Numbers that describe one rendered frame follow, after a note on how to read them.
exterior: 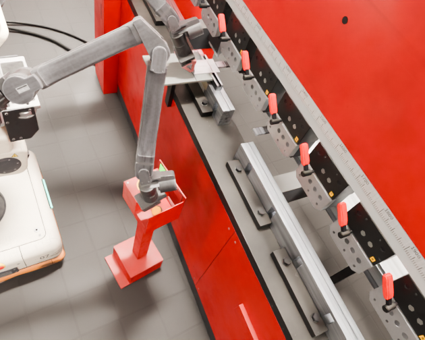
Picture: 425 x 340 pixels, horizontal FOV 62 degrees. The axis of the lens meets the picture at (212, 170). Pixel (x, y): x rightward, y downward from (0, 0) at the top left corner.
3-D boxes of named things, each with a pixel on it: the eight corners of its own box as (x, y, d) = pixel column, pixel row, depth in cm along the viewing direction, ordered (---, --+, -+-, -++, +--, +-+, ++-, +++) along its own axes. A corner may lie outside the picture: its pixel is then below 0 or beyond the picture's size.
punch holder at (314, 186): (293, 173, 113) (318, 141, 100) (313, 167, 117) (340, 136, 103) (317, 213, 107) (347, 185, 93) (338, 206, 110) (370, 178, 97)
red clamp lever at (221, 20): (218, 13, 127) (221, 41, 128) (228, 13, 128) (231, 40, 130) (216, 14, 128) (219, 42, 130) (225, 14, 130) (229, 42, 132)
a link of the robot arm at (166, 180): (137, 158, 120) (137, 170, 112) (171, 152, 121) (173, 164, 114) (143, 187, 126) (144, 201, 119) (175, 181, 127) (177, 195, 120)
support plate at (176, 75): (142, 57, 152) (142, 55, 152) (197, 53, 163) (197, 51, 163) (155, 87, 145) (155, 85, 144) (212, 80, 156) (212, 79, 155)
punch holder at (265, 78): (240, 83, 130) (256, 47, 117) (259, 81, 134) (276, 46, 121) (258, 114, 124) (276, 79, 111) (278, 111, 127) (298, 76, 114)
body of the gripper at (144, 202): (167, 197, 130) (165, 189, 123) (142, 212, 127) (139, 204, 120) (158, 183, 132) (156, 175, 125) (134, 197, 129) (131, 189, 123)
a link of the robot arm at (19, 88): (150, 5, 98) (151, 9, 89) (171, 52, 105) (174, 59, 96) (6, 73, 100) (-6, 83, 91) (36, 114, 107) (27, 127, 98)
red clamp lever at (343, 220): (340, 204, 92) (342, 239, 94) (351, 200, 94) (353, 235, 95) (334, 203, 93) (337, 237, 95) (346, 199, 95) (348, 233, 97)
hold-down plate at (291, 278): (269, 253, 129) (272, 251, 126) (281, 249, 131) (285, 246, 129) (311, 338, 116) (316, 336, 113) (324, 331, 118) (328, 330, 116)
